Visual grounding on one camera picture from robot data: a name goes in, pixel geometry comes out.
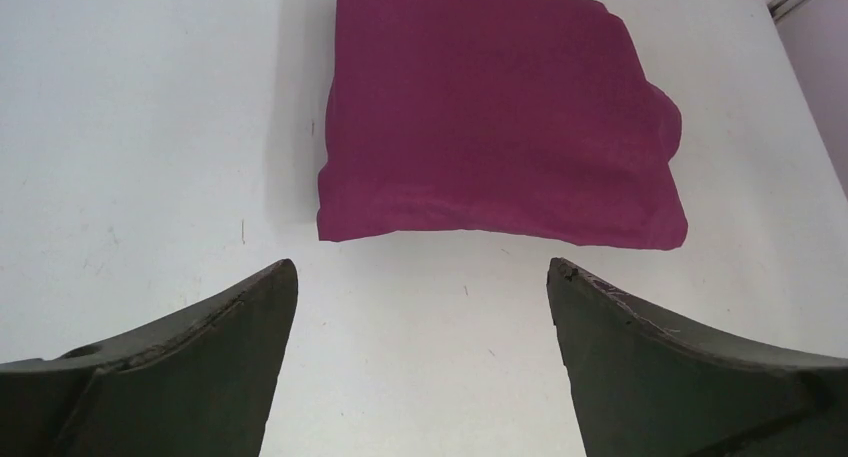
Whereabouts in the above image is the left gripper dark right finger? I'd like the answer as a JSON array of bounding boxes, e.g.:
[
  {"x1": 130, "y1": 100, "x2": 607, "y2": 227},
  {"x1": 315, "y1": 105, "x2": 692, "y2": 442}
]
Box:
[{"x1": 547, "y1": 258, "x2": 847, "y2": 456}]

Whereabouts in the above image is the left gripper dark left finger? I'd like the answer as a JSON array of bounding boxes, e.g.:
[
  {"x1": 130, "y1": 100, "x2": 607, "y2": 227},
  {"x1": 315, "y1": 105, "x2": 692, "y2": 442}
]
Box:
[{"x1": 1, "y1": 259, "x2": 298, "y2": 456}]

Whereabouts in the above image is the magenta surgical wrap cloth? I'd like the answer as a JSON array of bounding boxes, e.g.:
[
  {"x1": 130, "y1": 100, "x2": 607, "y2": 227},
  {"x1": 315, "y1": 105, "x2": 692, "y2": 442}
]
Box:
[{"x1": 317, "y1": 0, "x2": 688, "y2": 250}]

